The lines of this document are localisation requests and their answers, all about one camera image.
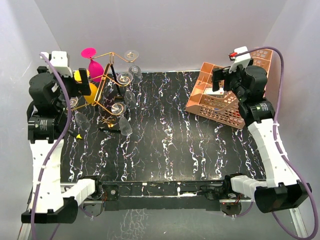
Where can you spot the small white box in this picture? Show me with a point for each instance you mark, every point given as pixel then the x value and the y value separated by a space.
pixel 217 94

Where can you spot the clear wine glass front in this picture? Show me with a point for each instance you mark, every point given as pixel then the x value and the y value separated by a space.
pixel 80 119

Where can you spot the tall clear flute glass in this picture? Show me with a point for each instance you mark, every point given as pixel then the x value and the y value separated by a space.
pixel 125 79

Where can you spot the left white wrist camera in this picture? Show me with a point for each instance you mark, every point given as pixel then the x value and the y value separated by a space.
pixel 60 61

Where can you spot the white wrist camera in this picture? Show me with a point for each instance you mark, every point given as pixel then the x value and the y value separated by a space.
pixel 243 60
pixel 60 61

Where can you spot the gold wire wine glass rack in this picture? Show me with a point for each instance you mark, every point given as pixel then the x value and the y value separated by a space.
pixel 109 90

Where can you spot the black base frame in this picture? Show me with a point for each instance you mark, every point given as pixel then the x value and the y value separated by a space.
pixel 208 195

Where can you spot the small yellow black object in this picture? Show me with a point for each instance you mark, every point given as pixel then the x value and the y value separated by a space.
pixel 75 134

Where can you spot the peach plastic organiser basket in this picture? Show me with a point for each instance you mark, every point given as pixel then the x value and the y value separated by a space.
pixel 229 110

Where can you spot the orange plastic wine glass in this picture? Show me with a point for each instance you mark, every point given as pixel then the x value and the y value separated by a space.
pixel 90 88

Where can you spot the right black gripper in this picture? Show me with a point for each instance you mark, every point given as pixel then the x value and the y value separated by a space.
pixel 218 75

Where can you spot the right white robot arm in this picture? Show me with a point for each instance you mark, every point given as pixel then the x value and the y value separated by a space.
pixel 282 188

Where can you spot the clear wine glass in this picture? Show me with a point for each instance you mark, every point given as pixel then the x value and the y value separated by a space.
pixel 119 109
pixel 80 119
pixel 131 56

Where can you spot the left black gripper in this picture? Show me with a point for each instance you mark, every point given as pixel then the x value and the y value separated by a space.
pixel 79 89

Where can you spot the pink plastic wine glass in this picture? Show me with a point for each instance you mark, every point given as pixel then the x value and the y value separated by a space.
pixel 95 69

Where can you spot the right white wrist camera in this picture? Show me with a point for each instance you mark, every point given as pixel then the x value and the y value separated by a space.
pixel 243 60

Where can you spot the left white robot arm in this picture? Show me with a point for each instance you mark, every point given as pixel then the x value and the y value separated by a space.
pixel 47 118

